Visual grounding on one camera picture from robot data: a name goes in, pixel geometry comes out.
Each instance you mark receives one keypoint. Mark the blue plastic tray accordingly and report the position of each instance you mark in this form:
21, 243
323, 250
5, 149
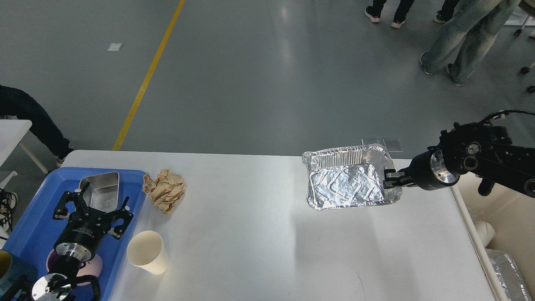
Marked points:
34, 235

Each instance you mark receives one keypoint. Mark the white plastic bin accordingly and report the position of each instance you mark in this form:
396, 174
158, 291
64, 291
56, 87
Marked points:
512, 216

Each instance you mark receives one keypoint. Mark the aluminium foil tray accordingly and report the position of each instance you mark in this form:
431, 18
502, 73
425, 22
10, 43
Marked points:
349, 177

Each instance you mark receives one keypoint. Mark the foil tray in bin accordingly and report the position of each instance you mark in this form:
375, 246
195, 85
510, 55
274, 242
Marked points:
509, 276

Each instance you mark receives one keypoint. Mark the seated person leg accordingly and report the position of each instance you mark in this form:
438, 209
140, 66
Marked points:
19, 104

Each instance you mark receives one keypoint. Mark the cream paper cup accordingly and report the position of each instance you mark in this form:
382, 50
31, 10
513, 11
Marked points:
146, 250

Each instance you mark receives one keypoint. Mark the brown paper ball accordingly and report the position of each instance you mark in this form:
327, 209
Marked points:
165, 191

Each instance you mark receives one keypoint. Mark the teal cup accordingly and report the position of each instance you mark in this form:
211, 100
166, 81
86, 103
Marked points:
12, 268

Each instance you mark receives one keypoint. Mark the stainless steel rectangular tray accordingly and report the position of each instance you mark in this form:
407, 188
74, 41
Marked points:
101, 191

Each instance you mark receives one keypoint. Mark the white side table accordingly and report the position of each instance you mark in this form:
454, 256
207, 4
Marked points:
12, 132

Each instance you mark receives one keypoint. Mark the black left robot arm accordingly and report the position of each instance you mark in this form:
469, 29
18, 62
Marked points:
52, 287

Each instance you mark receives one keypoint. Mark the pink plastic mug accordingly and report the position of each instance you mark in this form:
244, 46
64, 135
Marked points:
94, 267

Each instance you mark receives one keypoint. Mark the person in light jeans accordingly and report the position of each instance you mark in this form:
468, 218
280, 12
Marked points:
463, 42

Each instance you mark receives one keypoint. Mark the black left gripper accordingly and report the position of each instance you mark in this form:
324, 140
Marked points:
85, 230

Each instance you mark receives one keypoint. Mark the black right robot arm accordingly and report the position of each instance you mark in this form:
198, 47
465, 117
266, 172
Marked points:
477, 147

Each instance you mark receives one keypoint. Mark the person in black trousers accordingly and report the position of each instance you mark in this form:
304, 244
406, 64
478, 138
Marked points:
445, 14

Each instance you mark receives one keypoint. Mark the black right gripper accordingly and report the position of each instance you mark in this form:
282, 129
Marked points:
427, 171

